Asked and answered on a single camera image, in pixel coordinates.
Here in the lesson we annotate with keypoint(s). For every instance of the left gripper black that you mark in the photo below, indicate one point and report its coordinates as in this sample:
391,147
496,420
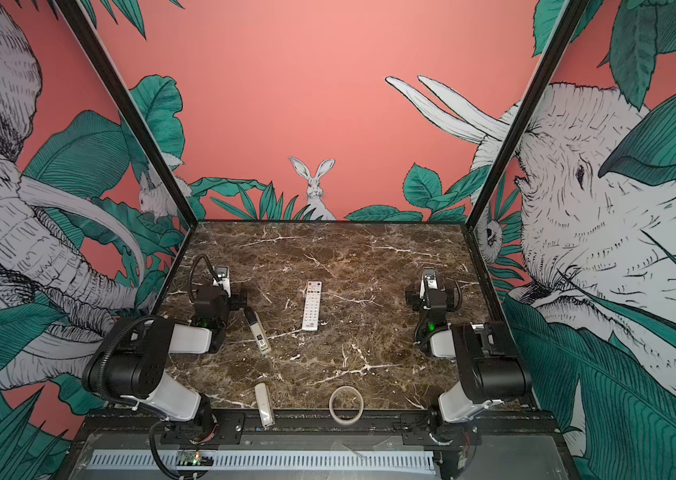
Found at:
236,299

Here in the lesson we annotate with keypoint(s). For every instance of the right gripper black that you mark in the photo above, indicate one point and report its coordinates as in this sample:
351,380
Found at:
415,299

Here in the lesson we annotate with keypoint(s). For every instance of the white remote control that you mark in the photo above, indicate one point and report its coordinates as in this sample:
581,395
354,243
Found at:
311,313

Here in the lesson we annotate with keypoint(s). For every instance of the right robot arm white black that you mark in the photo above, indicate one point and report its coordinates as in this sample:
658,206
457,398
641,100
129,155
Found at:
490,371

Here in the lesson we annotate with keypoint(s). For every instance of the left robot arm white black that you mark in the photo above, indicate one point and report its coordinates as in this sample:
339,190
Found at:
128,368

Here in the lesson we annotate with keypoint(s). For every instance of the white remote battery cover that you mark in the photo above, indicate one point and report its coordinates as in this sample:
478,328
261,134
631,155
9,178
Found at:
265,406

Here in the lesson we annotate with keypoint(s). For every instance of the black white marker pen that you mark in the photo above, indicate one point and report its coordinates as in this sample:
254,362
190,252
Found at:
257,330

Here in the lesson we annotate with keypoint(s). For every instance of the small circuit board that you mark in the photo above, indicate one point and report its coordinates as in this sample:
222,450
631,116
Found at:
195,459

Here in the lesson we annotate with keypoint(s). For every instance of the white ventilation grille strip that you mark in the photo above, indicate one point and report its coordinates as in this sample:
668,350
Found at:
419,462

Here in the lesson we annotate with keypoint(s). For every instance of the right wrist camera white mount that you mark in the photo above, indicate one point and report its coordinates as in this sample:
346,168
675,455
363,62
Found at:
429,282

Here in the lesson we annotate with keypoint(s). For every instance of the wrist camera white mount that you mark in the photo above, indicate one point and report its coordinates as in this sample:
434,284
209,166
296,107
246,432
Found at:
222,278
429,282

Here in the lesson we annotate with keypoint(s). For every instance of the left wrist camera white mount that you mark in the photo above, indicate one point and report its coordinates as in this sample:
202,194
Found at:
222,278

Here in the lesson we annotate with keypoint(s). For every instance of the black front mounting rail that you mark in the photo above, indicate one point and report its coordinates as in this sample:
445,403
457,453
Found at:
417,428

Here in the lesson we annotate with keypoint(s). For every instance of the right black frame post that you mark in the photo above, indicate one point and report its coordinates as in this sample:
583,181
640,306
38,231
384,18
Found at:
563,32

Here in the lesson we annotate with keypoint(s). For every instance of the black frame post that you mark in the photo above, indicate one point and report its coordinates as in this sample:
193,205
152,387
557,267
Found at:
563,32
76,17

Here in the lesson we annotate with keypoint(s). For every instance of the left black frame post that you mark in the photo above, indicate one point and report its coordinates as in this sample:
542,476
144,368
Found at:
76,17

